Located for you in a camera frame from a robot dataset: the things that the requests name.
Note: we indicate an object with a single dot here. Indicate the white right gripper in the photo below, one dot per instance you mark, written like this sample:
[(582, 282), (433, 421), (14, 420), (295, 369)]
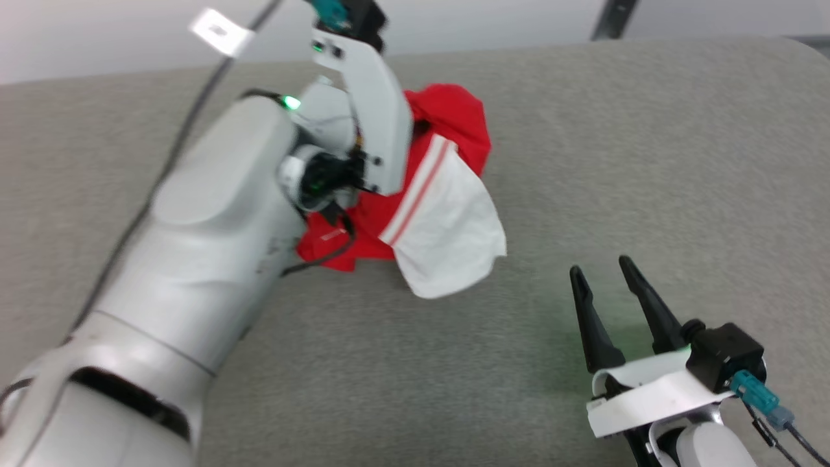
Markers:
[(648, 392)]

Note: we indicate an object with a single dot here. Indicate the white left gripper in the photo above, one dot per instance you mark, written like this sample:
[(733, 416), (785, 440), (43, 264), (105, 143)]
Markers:
[(382, 130)]

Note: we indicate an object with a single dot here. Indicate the red and white garment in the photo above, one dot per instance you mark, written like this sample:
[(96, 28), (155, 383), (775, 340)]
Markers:
[(447, 227)]

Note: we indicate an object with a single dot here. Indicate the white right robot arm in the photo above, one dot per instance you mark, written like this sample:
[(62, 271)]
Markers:
[(707, 451)]

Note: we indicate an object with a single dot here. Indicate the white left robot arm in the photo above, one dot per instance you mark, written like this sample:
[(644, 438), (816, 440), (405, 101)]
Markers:
[(194, 259)]

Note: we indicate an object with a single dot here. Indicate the dark metal pole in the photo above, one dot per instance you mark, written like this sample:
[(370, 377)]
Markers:
[(613, 19)]

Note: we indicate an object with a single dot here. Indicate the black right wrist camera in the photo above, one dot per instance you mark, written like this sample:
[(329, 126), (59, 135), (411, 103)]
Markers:
[(726, 357)]

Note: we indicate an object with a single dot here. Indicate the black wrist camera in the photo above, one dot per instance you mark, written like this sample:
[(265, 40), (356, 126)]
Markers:
[(726, 357), (363, 19)]

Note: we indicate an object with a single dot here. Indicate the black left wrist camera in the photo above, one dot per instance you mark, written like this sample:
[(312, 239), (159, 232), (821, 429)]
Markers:
[(363, 19)]

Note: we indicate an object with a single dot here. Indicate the teal left camera connector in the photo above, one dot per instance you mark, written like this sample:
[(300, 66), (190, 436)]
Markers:
[(327, 13)]

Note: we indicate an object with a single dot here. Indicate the teal camera connector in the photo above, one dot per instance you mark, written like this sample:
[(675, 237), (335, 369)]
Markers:
[(752, 392), (327, 13)]

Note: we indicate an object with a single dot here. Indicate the teal right camera connector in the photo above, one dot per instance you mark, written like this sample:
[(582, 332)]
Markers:
[(752, 392)]

